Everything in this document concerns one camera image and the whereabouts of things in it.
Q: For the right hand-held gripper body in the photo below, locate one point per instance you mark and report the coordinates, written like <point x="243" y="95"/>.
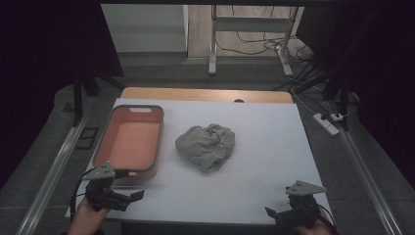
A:
<point x="301" y="205"/>

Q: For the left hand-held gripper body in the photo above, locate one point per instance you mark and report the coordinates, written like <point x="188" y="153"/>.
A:
<point x="104" y="194"/>

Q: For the orange plastic basket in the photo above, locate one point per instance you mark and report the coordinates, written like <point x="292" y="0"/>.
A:
<point x="133" y="143"/>

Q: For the grey cloth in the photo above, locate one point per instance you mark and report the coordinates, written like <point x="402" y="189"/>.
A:
<point x="205" y="147"/>

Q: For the person's right hand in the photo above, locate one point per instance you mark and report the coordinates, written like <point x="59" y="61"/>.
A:
<point x="321" y="226"/>

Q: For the person's left hand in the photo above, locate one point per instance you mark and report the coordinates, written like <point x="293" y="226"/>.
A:
<point x="86" y="218"/>

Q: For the white table cover sheet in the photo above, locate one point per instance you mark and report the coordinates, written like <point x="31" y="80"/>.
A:
<point x="261" y="156"/>

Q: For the white power strip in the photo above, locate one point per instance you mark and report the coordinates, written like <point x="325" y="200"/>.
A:
<point x="325" y="124"/>

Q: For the black tripod stand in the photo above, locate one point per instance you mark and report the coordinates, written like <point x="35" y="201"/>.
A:
<point x="342" y="91"/>
<point x="78" y="98"/>

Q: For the black curtain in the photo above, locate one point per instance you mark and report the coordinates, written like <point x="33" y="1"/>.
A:
<point x="42" y="65"/>
<point x="378" y="65"/>

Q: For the white cabinet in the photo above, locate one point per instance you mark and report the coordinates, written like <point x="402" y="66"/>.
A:
<point x="143" y="27"/>

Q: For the black floor socket frame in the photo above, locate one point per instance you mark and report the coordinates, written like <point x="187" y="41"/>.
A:
<point x="87" y="138"/>

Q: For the aluminium floor rail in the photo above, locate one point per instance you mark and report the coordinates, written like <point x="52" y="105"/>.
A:
<point x="54" y="176"/>
<point x="367" y="182"/>

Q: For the white metal desk frame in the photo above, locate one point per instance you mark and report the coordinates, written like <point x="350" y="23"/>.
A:
<point x="249" y="24"/>

